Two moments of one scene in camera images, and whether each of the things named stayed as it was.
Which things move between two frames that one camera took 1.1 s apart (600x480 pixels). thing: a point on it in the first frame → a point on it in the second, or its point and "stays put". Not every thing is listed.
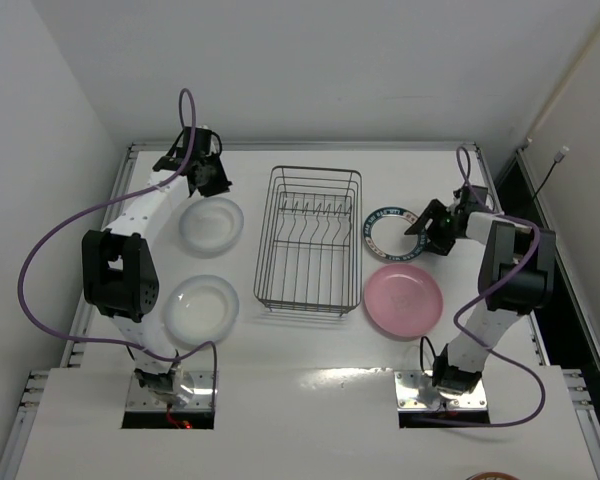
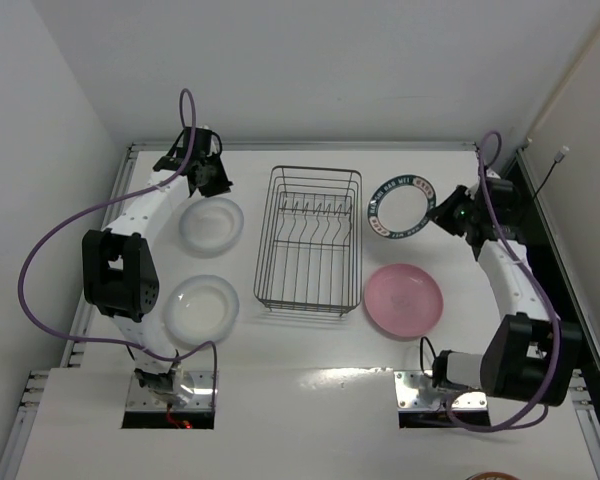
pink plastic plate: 403,300 stays put
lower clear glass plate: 200,309 stays put
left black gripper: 208,176 stays put
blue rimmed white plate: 385,236 → 401,205
